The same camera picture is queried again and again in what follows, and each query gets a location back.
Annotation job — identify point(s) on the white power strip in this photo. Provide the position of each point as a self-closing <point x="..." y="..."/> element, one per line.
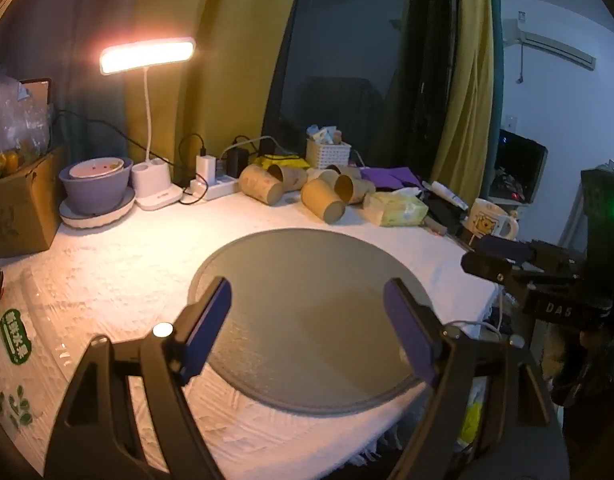
<point x="219" y="187"/>

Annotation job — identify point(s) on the yellow cloth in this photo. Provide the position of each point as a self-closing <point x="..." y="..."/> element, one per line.
<point x="287" y="161"/>

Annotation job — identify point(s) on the black pouch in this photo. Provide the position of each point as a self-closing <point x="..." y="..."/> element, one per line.
<point x="442" y="212"/>

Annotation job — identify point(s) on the white desk lamp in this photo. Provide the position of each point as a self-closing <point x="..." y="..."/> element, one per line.
<point x="147" y="52"/>

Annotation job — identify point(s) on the white tube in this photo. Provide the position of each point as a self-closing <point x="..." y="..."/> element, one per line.
<point x="449" y="194"/>

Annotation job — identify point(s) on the white charger plug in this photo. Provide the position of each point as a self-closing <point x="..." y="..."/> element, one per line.
<point x="205" y="166"/>

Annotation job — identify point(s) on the purple bowl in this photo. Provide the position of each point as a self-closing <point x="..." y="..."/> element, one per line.
<point x="94" y="190"/>

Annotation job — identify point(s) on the white textured tablecloth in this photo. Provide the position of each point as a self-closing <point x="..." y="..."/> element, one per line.
<point x="112" y="270"/>

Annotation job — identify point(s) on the white woven basket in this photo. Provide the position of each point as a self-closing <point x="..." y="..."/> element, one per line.
<point x="328" y="154"/>

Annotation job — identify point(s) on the white mug with bear print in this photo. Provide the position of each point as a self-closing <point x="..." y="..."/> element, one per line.
<point x="487" y="220"/>

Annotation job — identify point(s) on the clear plastic bag of fruit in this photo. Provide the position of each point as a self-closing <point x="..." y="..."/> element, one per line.
<point x="12" y="120"/>

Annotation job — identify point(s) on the yellow-green tissue pack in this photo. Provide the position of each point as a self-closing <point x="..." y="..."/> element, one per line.
<point x="397" y="208"/>

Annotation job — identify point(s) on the white air conditioner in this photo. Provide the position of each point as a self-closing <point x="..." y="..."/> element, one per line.
<point x="552" y="42"/>

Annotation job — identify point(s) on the white ribbed plate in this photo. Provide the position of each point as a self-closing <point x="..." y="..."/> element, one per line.
<point x="87" y="220"/>

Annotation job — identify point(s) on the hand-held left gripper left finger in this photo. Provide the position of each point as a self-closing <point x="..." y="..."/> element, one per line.
<point x="207" y="330"/>

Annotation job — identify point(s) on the brown cardboard box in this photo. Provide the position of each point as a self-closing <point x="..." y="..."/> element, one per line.
<point x="17" y="210"/>

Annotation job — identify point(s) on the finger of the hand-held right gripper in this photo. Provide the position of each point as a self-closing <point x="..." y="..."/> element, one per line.
<point x="502" y="247"/>
<point x="487" y="265"/>

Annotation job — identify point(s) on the dark window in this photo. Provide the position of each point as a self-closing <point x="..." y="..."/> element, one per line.
<point x="347" y="60"/>

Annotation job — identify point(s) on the round grey mat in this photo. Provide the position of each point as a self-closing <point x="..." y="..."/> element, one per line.
<point x="312" y="320"/>

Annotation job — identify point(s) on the purple cloth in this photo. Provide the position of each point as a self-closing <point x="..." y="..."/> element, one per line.
<point x="392" y="176"/>

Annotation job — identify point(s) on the printed plastic package green label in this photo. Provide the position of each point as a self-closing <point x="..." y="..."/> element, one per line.
<point x="14" y="340"/>

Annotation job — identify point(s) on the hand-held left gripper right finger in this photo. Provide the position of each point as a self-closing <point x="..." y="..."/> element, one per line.
<point x="412" y="332"/>

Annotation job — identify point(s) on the yellow curtain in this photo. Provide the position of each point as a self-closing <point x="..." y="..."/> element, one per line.
<point x="469" y="85"/>
<point x="222" y="85"/>

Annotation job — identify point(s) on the black monitor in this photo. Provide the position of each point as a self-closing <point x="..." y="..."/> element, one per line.
<point x="519" y="165"/>

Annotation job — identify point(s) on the black power adapter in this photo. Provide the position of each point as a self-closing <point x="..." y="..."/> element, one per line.
<point x="236" y="162"/>

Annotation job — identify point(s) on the pile of brown paper cups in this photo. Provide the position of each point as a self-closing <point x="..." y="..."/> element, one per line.
<point x="323" y="201"/>

